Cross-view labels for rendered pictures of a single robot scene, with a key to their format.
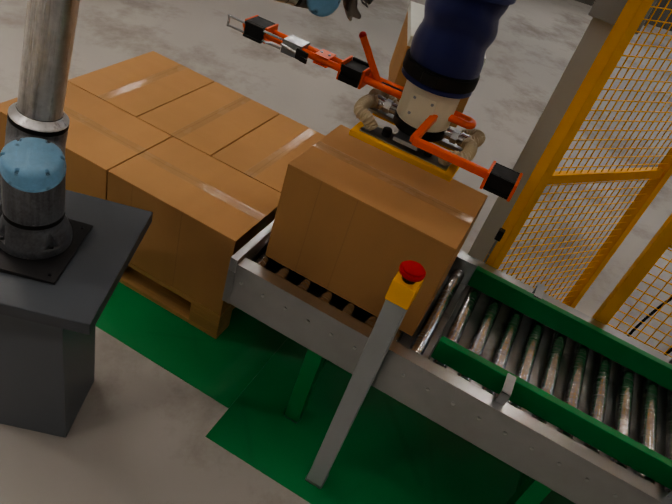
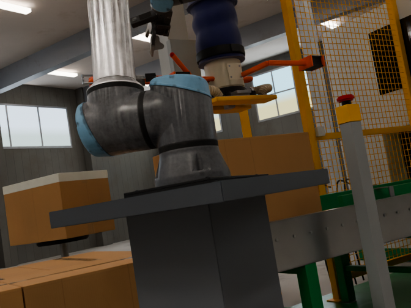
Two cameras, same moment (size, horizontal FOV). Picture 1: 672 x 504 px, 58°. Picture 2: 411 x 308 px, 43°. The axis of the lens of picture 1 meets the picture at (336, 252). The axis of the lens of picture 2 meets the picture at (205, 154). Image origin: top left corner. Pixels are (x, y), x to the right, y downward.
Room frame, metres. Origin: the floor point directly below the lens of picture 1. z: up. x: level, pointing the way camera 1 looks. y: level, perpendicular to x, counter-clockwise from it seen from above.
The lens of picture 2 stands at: (0.26, 1.74, 0.72)
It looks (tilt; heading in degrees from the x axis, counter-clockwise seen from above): 5 degrees up; 312
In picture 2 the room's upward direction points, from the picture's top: 9 degrees counter-clockwise
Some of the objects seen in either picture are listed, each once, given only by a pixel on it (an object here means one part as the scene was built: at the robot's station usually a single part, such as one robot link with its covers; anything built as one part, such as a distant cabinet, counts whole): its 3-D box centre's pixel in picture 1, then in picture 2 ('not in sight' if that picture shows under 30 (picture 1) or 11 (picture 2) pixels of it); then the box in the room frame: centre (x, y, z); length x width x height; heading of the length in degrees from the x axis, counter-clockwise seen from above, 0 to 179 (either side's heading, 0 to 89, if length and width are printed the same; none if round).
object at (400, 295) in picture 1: (355, 394); (369, 230); (1.24, -0.20, 0.50); 0.07 x 0.07 x 1.00; 76
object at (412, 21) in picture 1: (432, 62); (58, 208); (3.40, -0.17, 0.82); 0.60 x 0.40 x 0.40; 6
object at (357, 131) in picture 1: (406, 145); (241, 96); (1.67, -0.09, 1.14); 0.34 x 0.10 x 0.05; 77
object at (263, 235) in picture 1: (283, 220); not in sight; (1.87, 0.23, 0.58); 0.70 x 0.03 x 0.06; 166
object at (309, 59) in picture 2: (501, 180); (311, 63); (1.44, -0.35, 1.25); 0.09 x 0.08 x 0.05; 167
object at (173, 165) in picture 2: (34, 222); (191, 164); (1.17, 0.80, 0.81); 0.19 x 0.19 x 0.10
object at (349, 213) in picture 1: (374, 226); (237, 187); (1.78, -0.10, 0.75); 0.60 x 0.40 x 0.40; 76
